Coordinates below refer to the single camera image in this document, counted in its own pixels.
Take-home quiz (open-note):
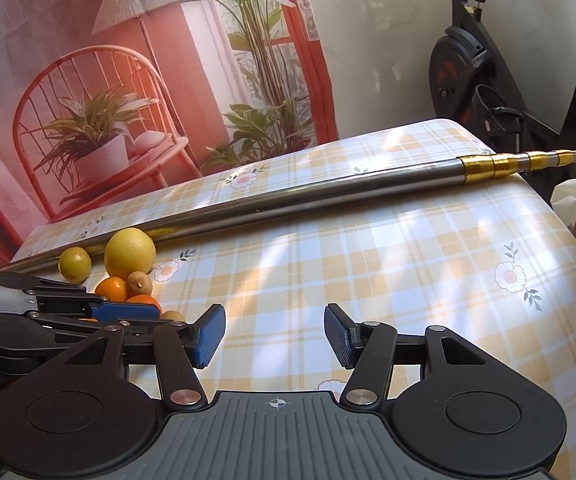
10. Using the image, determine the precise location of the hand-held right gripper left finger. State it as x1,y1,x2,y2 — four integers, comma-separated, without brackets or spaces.
60,304,227,411

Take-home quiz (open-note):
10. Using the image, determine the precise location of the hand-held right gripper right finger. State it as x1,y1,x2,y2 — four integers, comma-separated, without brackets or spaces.
324,304,491,408

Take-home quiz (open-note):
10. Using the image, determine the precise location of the orange tangerine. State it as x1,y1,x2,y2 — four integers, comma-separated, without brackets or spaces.
126,294,163,313
94,276,129,302

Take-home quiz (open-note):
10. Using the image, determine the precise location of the round yellow citrus fruit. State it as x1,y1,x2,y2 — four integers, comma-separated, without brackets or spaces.
104,227,157,277

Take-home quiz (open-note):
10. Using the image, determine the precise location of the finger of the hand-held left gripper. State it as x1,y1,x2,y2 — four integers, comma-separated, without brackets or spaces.
30,313,161,356
0,271,163,322

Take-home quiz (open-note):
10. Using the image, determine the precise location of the printed room backdrop cloth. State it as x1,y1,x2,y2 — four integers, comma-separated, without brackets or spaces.
0,0,339,261

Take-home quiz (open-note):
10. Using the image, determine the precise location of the yellow-green citrus fruit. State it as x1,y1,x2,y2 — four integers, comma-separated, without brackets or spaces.
58,247,92,283

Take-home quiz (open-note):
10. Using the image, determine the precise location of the yellow plaid tablecloth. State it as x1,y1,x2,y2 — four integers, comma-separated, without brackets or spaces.
10,117,576,411

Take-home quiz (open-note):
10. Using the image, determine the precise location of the telescopic metal pole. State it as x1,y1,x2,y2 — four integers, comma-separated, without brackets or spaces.
10,146,576,275

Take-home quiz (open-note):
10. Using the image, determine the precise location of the black exercise bike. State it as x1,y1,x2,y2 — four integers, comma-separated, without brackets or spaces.
428,0,576,196

